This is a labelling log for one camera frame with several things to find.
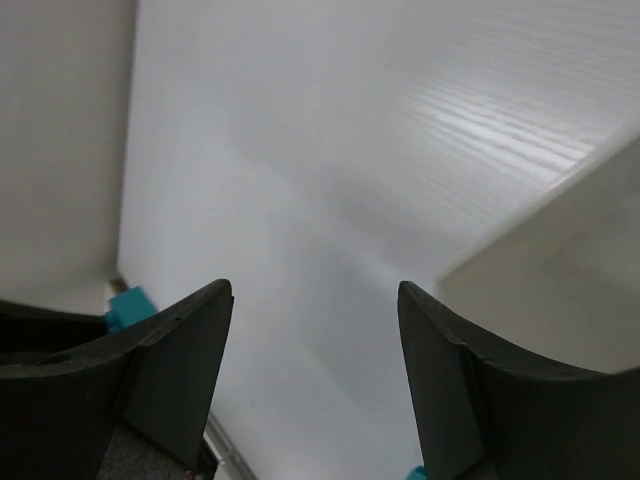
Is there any cyan curved lego brick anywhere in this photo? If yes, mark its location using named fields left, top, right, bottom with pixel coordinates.
left=406, top=465, right=427, bottom=480

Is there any aluminium rail front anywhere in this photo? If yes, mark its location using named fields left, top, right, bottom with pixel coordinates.
left=203, top=412, right=258, bottom=480

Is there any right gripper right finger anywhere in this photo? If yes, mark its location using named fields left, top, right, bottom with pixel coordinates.
left=397, top=281, right=639, bottom=479

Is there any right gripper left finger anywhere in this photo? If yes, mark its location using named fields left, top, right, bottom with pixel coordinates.
left=1, top=279, right=234, bottom=479

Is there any small cyan square lego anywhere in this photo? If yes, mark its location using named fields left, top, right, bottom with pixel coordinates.
left=105, top=286, right=158, bottom=334

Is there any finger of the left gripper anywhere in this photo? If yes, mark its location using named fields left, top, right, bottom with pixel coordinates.
left=1, top=300, right=107, bottom=367

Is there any white three-compartment tray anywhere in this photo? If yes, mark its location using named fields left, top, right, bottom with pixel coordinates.
left=437, top=133, right=639, bottom=373

